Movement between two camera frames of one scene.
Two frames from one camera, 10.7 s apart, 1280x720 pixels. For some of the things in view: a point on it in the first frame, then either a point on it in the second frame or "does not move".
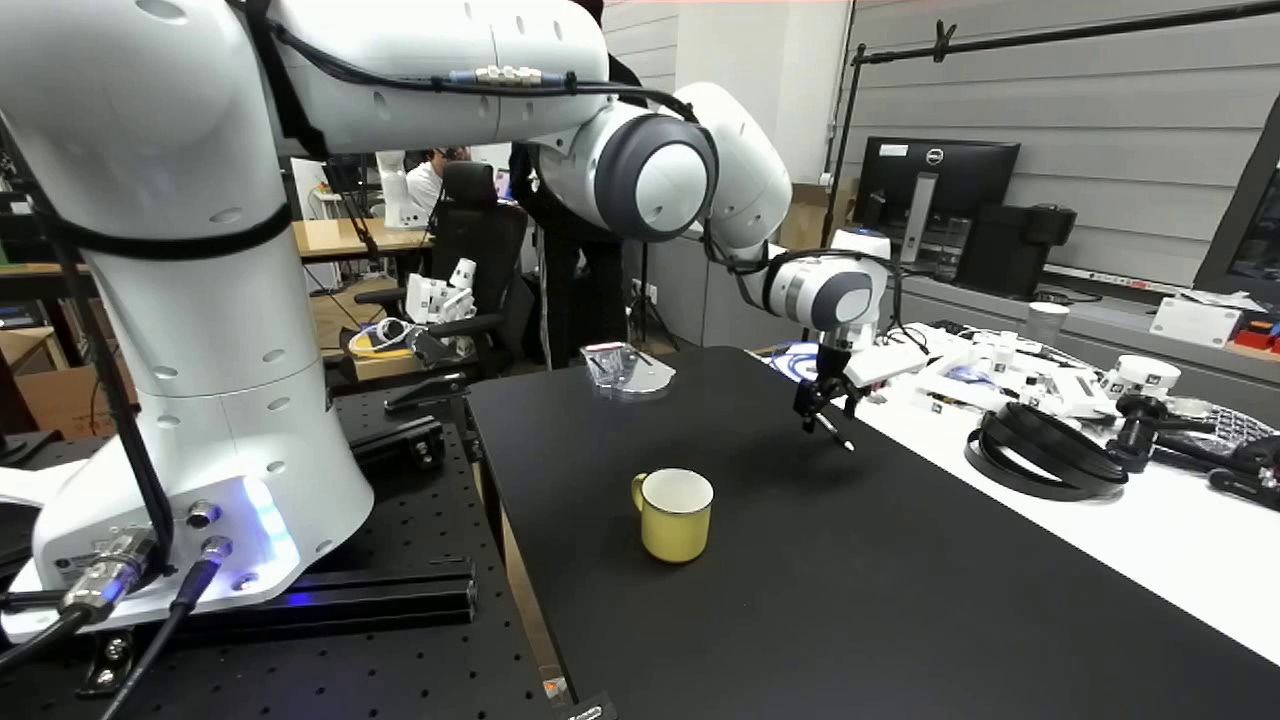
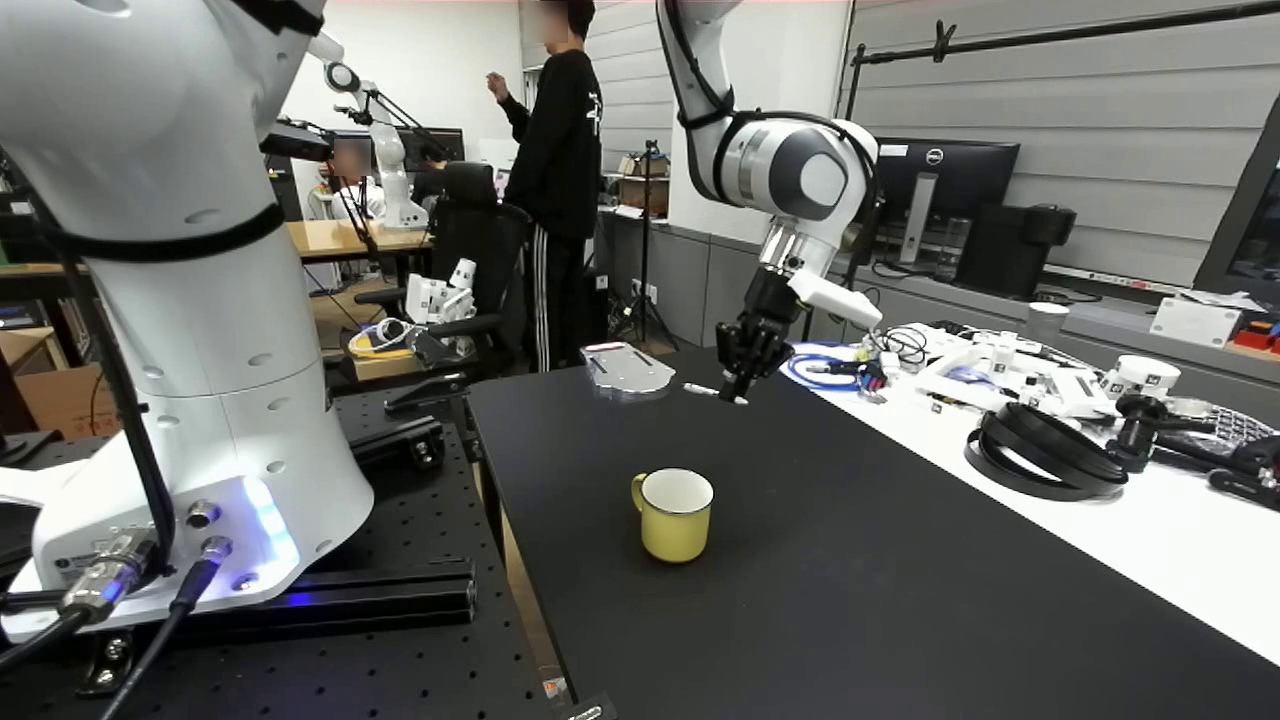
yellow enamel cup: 674,508 does not move
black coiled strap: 1038,454 does not move
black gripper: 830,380 -> 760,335
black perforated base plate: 413,614 does not move
